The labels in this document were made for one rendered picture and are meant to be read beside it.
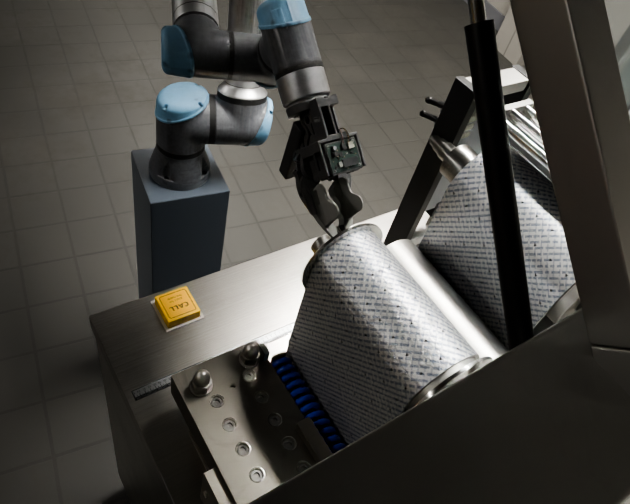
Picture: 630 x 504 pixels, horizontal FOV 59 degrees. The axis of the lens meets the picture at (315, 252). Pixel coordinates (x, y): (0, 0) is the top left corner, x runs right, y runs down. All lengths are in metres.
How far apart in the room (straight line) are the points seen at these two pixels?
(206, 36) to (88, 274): 1.62
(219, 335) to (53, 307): 1.26
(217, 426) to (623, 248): 0.73
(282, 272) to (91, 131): 1.95
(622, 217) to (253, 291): 1.00
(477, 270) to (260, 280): 0.53
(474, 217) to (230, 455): 0.52
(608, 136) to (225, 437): 0.75
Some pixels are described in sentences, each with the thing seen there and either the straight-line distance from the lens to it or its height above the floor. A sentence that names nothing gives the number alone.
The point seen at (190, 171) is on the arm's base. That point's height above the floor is 0.95.
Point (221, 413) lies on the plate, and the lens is 0.94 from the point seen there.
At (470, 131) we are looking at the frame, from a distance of 1.03.
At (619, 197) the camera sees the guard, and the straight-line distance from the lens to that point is 0.30.
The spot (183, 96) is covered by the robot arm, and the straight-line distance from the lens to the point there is 1.33.
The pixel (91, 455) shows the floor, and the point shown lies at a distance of 2.03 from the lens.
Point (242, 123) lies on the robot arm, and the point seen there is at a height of 1.09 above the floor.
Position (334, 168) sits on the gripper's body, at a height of 1.38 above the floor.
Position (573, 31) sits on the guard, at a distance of 0.30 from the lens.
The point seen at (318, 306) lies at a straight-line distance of 0.84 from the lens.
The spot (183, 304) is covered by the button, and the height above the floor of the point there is 0.92.
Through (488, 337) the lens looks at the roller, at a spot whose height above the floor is 1.23.
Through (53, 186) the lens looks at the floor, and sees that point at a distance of 2.78.
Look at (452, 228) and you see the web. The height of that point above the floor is 1.29.
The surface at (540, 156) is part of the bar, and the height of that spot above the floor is 1.45.
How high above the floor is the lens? 1.88
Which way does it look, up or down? 47 degrees down
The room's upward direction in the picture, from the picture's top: 17 degrees clockwise
